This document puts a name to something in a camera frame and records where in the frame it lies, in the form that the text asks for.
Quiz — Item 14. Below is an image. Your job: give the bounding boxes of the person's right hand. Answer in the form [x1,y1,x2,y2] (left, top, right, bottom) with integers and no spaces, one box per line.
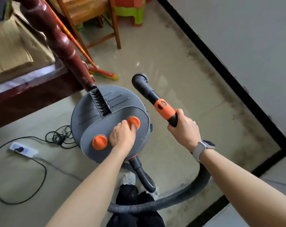
[167,109,203,153]

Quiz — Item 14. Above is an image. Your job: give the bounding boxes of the person's left hand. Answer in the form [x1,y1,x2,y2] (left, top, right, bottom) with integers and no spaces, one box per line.
[109,120,138,155]

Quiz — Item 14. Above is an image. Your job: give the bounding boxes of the black orange vacuum hose handle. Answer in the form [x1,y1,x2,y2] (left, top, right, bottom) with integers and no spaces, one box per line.
[132,73,178,128]

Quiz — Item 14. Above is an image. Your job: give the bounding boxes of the grey round vacuum cleaner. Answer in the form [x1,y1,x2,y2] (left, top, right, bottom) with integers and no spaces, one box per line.
[70,85,153,164]

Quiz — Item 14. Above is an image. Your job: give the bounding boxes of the person's right forearm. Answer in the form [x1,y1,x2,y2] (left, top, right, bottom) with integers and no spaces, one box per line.
[199,149,286,227]

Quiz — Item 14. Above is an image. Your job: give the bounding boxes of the person's left forearm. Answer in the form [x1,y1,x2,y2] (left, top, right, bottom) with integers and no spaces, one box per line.
[46,149,134,227]

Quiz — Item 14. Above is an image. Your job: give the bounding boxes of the white slipper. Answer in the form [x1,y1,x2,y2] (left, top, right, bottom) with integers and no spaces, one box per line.
[122,172,136,186]
[145,186,160,201]

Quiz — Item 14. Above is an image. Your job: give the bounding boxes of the black trousers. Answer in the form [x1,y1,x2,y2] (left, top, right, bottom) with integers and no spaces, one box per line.
[106,184,166,227]

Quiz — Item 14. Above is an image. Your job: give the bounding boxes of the red yellow broom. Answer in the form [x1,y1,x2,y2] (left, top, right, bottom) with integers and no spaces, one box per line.
[40,0,119,81]

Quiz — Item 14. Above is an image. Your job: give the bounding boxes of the white power strip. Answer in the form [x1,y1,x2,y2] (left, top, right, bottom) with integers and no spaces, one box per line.
[9,142,39,159]

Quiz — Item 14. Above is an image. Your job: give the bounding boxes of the green plastic stool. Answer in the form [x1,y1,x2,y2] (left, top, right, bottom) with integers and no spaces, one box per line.
[114,4,146,27]

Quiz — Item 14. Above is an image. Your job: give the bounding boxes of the pale bed mattress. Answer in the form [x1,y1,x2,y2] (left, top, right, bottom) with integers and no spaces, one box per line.
[0,62,66,97]

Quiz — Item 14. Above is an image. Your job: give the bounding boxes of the wooden chair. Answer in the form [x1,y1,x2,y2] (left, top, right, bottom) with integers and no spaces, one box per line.
[54,0,122,55]

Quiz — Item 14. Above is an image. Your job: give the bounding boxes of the red plastic stool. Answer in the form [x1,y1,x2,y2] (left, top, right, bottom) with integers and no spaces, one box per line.
[115,0,153,9]

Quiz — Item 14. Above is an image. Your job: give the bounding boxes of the flattened cardboard sheet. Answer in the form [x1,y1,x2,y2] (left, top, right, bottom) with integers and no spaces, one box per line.
[0,14,56,78]

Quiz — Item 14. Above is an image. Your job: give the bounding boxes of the white strap smartwatch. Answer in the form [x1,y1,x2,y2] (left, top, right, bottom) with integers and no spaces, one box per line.
[192,140,216,162]

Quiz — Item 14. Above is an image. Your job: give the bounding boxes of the grey vacuum hose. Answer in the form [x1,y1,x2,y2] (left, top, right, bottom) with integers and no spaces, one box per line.
[107,155,212,214]

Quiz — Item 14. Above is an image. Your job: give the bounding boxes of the grey power strip cable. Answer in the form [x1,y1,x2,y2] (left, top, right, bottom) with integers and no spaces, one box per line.
[34,157,83,182]

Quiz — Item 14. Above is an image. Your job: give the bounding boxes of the black power cable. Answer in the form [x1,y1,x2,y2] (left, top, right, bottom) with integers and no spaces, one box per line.
[0,125,78,205]

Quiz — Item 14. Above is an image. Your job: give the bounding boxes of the dark red wooden bed frame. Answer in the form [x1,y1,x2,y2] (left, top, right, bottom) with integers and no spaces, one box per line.
[0,0,96,133]

